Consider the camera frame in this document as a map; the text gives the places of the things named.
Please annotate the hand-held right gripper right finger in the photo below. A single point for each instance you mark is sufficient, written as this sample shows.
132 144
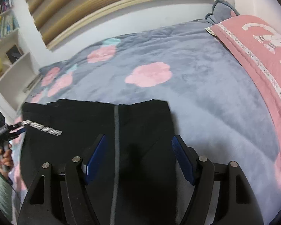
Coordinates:
183 161

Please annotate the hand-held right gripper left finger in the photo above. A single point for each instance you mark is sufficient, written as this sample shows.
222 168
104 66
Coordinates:
96 159

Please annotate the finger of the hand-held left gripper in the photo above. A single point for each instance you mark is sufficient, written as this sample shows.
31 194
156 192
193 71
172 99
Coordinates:
17 124
17 133

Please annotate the black hooded jacket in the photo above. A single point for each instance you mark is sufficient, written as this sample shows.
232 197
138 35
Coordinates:
142 126

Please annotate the person's left forearm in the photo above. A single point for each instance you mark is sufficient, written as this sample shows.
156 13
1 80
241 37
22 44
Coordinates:
2 192

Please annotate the person's left hand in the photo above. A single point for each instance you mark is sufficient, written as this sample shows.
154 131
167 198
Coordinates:
7 160

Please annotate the flat stacked books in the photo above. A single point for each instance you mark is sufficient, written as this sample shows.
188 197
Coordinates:
32 84

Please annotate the white bookshelf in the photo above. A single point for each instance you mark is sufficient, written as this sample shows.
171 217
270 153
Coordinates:
16 75

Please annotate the grey floral blanket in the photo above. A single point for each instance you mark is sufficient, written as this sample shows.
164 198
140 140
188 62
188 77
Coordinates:
201 75

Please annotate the row of books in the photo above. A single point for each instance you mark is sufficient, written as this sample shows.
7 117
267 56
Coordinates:
2 25

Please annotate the pink pillow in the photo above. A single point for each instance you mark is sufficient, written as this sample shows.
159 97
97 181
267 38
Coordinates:
253 42

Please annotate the grey cushion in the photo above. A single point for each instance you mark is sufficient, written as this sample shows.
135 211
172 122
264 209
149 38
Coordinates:
222 11

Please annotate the black picture frame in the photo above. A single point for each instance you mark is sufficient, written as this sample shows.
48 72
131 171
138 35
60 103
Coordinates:
14 54

